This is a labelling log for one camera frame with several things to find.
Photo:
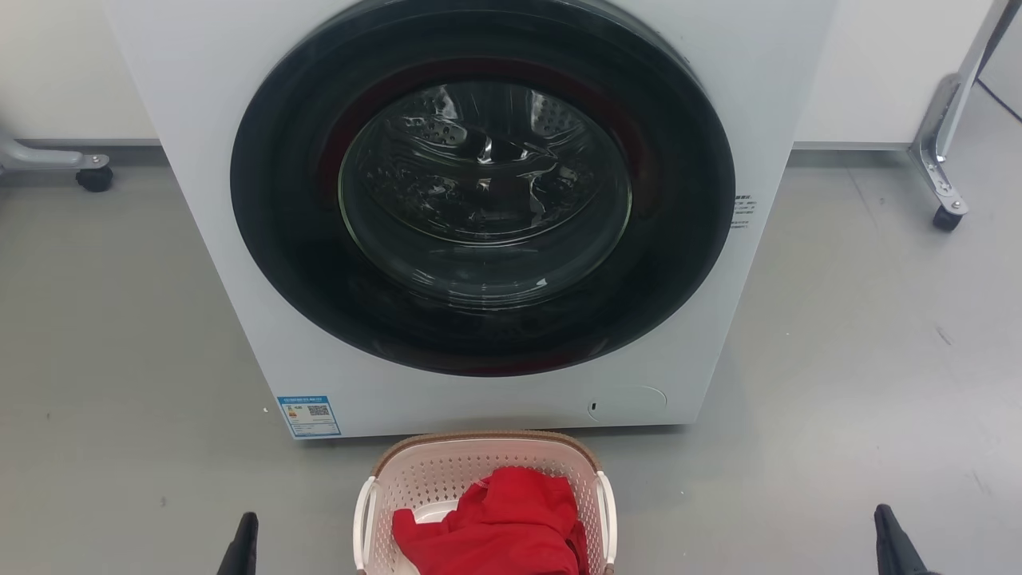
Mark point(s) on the round white filter hatch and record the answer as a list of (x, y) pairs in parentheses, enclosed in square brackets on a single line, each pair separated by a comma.
[(631, 403)]

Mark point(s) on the black round washer door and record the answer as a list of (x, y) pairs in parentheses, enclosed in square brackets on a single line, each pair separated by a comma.
[(287, 239)]

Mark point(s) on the small printed text sticker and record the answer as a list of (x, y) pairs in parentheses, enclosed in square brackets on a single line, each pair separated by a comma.
[(742, 212)]

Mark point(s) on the blue energy label sticker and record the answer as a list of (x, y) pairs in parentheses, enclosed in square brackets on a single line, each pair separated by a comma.
[(308, 415)]

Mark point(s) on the white front-load washing machine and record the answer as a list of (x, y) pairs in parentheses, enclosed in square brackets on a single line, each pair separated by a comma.
[(200, 239)]

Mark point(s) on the grey metal stand leg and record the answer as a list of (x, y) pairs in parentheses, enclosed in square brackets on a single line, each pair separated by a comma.
[(40, 157)]

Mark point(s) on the metal caster leg right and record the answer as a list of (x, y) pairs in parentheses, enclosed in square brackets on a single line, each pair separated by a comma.
[(938, 128)]

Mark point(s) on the black caster wheel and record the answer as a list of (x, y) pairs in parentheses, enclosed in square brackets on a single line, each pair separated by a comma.
[(95, 179), (947, 220)]

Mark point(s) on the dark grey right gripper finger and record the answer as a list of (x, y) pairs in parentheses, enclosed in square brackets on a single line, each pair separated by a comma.
[(893, 551)]

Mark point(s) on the cream perforated laundry basket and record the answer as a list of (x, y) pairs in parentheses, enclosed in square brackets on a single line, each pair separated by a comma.
[(447, 471)]

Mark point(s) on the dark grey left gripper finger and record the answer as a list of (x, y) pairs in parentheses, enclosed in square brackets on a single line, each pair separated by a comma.
[(243, 551)]

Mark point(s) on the red garment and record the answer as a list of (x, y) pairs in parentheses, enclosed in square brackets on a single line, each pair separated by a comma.
[(511, 527)]

